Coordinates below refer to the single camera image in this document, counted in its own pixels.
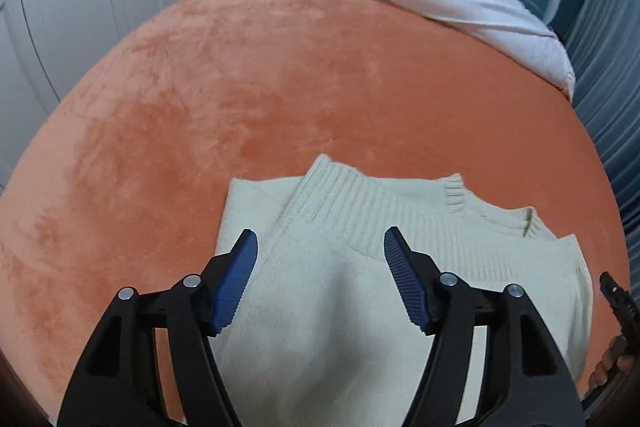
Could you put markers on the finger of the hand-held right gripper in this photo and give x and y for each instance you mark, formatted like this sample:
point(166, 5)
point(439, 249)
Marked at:
point(620, 304)

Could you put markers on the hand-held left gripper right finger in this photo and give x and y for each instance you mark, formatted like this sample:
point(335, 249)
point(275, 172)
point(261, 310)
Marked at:
point(407, 279)

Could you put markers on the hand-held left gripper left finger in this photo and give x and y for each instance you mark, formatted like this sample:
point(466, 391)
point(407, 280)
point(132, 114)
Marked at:
point(235, 279)

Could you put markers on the cream knitted sweater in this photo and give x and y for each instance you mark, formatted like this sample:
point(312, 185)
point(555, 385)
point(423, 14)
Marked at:
point(325, 307)

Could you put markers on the person's right hand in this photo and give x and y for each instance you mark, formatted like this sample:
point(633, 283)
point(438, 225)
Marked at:
point(609, 362)

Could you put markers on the orange plush blanket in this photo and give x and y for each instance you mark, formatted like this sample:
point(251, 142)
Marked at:
point(250, 82)

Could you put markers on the grey-blue curtain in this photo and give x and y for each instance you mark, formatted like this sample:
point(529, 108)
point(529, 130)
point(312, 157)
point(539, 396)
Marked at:
point(607, 57)

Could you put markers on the white duvet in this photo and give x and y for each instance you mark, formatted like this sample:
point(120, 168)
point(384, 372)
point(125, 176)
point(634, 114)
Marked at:
point(425, 2)

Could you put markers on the white plastic object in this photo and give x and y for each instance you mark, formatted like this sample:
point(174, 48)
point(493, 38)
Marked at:
point(553, 9)

